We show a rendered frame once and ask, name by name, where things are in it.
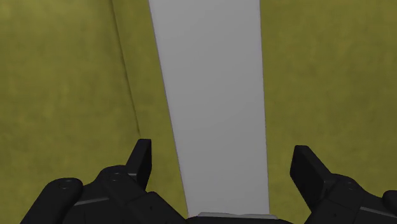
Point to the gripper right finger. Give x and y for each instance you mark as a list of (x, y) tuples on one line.
[(335, 198)]

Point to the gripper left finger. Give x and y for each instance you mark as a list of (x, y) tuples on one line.
[(118, 195)]

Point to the olive green sofa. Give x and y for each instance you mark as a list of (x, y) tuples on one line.
[(62, 93)]

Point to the white flat long board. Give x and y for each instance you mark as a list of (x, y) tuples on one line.
[(214, 108)]

